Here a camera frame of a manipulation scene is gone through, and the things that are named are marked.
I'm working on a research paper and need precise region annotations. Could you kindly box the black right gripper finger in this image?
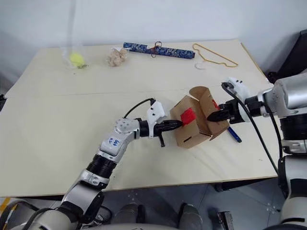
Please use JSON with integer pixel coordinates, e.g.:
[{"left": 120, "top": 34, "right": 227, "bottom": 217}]
[
  {"left": 209, "top": 114, "right": 228, "bottom": 123},
  {"left": 207, "top": 108, "right": 227, "bottom": 121}
]

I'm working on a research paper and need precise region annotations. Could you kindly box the black equipment frame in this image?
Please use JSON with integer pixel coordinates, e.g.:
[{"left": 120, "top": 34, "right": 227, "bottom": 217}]
[{"left": 267, "top": 30, "right": 307, "bottom": 85}]

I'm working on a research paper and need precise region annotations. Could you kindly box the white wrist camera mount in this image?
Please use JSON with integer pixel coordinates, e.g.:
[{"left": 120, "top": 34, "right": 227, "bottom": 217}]
[
  {"left": 145, "top": 100, "right": 166, "bottom": 139},
  {"left": 220, "top": 76, "right": 251, "bottom": 123}
]

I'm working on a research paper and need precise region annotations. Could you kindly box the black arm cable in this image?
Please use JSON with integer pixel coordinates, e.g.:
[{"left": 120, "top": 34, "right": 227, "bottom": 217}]
[
  {"left": 262, "top": 102, "right": 283, "bottom": 159},
  {"left": 221, "top": 82, "right": 279, "bottom": 175},
  {"left": 123, "top": 97, "right": 156, "bottom": 119}
]

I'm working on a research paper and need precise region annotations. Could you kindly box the gold wire clothes hanger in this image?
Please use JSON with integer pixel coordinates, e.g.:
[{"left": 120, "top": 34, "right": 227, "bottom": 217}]
[{"left": 192, "top": 43, "right": 239, "bottom": 70}]

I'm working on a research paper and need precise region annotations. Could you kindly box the clear plastic bag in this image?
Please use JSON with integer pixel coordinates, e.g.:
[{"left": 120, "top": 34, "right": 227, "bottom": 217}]
[{"left": 61, "top": 45, "right": 91, "bottom": 70}]

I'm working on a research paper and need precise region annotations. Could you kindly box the black table foot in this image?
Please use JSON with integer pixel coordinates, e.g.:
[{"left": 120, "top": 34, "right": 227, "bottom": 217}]
[{"left": 214, "top": 183, "right": 231, "bottom": 193}]

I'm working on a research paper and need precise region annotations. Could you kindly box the yellow ball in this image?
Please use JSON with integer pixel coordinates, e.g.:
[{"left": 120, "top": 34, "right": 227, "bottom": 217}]
[{"left": 69, "top": 52, "right": 85, "bottom": 64}]

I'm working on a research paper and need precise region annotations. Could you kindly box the blue pen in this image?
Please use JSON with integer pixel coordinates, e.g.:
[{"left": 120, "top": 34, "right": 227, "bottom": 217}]
[{"left": 227, "top": 126, "right": 242, "bottom": 144}]

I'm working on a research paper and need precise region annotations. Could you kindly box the brown string tie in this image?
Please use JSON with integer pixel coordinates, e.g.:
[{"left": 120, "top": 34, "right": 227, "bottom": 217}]
[{"left": 150, "top": 41, "right": 164, "bottom": 58}]

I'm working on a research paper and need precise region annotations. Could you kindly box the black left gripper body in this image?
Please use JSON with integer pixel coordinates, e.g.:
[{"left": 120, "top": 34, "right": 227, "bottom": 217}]
[{"left": 153, "top": 120, "right": 169, "bottom": 149}]

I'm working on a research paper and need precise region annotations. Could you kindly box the brown cardboard box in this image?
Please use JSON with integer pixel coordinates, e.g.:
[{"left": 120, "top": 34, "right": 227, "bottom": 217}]
[{"left": 169, "top": 86, "right": 231, "bottom": 150}]

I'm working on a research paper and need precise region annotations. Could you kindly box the dark curved hose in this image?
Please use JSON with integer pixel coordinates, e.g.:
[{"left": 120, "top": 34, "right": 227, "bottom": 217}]
[{"left": 24, "top": 207, "right": 64, "bottom": 230}]

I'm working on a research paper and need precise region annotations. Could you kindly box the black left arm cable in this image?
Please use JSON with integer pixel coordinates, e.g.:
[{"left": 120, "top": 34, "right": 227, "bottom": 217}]
[{"left": 123, "top": 97, "right": 156, "bottom": 119}]

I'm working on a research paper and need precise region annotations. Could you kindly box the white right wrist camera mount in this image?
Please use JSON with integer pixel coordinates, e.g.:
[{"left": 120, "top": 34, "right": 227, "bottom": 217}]
[{"left": 220, "top": 76, "right": 251, "bottom": 123}]

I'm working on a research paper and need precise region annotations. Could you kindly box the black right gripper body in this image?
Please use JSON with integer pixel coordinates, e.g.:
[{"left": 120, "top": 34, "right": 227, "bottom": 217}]
[{"left": 224, "top": 100, "right": 243, "bottom": 125}]

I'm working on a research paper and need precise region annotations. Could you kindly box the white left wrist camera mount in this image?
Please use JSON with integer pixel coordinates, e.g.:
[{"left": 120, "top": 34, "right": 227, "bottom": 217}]
[{"left": 145, "top": 100, "right": 166, "bottom": 139}]

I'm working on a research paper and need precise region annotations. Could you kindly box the long blue patterned box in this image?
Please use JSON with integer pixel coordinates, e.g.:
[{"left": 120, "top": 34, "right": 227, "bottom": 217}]
[{"left": 123, "top": 42, "right": 196, "bottom": 61}]

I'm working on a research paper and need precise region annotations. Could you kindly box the dark rounded shape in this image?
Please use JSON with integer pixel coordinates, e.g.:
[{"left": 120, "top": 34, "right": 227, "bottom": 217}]
[{"left": 178, "top": 203, "right": 203, "bottom": 226}]

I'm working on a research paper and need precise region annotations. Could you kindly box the beige wooden block puzzle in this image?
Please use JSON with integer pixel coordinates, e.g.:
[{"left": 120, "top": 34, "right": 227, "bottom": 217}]
[{"left": 105, "top": 46, "right": 131, "bottom": 68}]

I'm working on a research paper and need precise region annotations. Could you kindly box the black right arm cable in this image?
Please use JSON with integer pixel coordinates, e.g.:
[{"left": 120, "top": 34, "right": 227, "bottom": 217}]
[
  {"left": 262, "top": 102, "right": 283, "bottom": 159},
  {"left": 221, "top": 82, "right": 279, "bottom": 175}
]

